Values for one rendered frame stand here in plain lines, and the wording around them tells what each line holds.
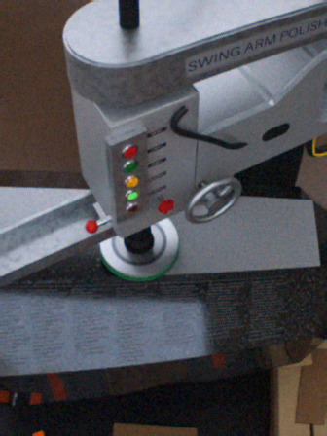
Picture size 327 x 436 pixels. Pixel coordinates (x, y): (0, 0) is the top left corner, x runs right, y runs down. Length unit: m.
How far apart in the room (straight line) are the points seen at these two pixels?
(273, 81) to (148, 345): 0.87
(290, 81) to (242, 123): 0.15
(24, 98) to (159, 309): 1.76
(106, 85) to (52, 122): 2.10
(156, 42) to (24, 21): 2.70
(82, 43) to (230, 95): 0.44
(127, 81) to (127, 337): 0.96
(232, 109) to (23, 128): 1.92
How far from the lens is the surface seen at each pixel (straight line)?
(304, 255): 2.07
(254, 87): 1.64
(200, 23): 1.35
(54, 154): 3.27
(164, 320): 2.05
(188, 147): 1.54
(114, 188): 1.49
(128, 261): 1.96
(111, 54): 1.29
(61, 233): 1.79
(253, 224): 2.10
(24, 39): 3.85
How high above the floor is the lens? 2.58
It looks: 58 degrees down
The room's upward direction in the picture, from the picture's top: straight up
